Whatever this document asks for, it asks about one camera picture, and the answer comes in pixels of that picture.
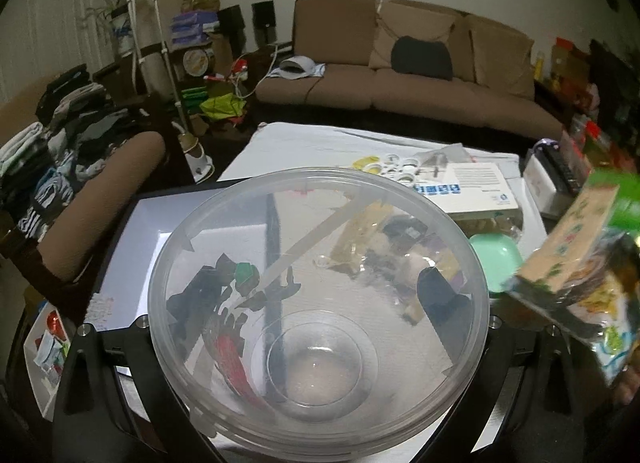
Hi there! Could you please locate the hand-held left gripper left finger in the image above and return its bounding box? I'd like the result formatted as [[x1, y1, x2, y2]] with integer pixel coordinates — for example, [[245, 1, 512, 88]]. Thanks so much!
[[52, 265, 238, 463]]

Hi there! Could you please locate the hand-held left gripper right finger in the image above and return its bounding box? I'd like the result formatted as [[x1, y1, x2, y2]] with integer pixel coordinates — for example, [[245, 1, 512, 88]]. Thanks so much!
[[415, 267, 592, 463]]

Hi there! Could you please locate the colourful snack packet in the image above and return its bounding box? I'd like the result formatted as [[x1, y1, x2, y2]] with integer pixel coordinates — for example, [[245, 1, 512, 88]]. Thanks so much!
[[502, 168, 640, 386]]

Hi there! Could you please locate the white paper box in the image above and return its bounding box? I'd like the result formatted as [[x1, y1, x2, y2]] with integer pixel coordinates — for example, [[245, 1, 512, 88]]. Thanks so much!
[[414, 162, 522, 224]]

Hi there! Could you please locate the clear plastic bowl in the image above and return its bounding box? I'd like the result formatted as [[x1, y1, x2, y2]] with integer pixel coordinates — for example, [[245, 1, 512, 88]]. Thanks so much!
[[148, 166, 491, 455]]

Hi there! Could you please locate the white storage bin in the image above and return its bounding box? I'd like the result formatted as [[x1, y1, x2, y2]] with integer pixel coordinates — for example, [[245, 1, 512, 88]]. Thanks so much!
[[22, 300, 77, 420]]

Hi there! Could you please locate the mint green plastic dish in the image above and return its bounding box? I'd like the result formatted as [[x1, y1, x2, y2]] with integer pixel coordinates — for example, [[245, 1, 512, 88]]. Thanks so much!
[[469, 233, 522, 295]]

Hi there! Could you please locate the brown armchair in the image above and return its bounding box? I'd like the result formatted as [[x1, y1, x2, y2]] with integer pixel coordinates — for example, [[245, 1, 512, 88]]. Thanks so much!
[[0, 88, 168, 304]]

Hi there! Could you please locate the white appliance box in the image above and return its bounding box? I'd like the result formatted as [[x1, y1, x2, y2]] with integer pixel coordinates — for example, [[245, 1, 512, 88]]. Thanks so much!
[[521, 139, 596, 220]]

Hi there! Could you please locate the black flat device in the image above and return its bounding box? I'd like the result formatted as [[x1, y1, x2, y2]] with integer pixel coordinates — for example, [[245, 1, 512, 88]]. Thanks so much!
[[541, 144, 587, 194]]

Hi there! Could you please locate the pile of folded clothes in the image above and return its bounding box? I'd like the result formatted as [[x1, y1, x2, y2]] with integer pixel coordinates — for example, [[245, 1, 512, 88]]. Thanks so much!
[[0, 65, 147, 244]]

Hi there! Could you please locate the scatter of small packets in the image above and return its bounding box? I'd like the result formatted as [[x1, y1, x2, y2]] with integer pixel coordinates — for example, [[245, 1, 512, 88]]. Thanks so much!
[[350, 144, 474, 190]]

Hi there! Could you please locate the green bag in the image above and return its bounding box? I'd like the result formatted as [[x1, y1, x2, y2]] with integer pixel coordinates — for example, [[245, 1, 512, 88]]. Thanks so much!
[[200, 92, 249, 122]]

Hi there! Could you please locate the pile of colourful snack packets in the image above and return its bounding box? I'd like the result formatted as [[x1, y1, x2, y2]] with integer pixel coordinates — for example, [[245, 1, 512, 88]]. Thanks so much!
[[532, 35, 640, 178]]

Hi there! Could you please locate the beige rolled mat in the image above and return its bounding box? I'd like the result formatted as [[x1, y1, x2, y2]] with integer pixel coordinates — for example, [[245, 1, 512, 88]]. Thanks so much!
[[134, 3, 174, 94]]

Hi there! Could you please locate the round tin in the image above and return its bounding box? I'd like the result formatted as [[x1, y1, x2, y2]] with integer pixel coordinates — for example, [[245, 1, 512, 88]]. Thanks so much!
[[182, 48, 212, 76]]

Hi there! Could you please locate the tan sofa cushion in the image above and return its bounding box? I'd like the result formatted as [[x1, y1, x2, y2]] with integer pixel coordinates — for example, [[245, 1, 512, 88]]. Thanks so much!
[[369, 0, 457, 71], [467, 15, 536, 100]]

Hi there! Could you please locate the black cushion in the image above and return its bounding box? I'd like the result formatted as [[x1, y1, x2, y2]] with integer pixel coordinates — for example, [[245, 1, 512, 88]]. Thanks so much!
[[391, 36, 454, 80]]

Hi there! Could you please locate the brown sofa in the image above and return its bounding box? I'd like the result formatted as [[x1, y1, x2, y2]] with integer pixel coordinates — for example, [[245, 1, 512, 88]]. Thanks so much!
[[252, 0, 566, 138]]

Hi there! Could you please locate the white pole stand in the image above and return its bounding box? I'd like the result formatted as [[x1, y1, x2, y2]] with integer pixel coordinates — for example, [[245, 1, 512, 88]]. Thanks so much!
[[122, 0, 217, 180]]

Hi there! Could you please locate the stack of purple boxes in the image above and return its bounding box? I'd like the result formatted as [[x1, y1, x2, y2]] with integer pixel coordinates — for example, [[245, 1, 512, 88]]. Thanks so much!
[[170, 10, 221, 47]]

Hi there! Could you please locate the white cap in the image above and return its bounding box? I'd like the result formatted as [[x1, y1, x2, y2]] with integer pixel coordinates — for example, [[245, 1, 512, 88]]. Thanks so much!
[[269, 56, 327, 80]]

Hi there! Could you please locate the potted plant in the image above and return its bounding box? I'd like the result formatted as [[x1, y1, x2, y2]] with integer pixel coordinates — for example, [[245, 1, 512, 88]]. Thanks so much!
[[74, 0, 137, 54]]

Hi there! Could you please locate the black speaker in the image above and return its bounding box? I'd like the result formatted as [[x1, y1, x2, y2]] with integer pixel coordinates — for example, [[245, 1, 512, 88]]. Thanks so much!
[[251, 0, 277, 42], [217, 5, 246, 38]]

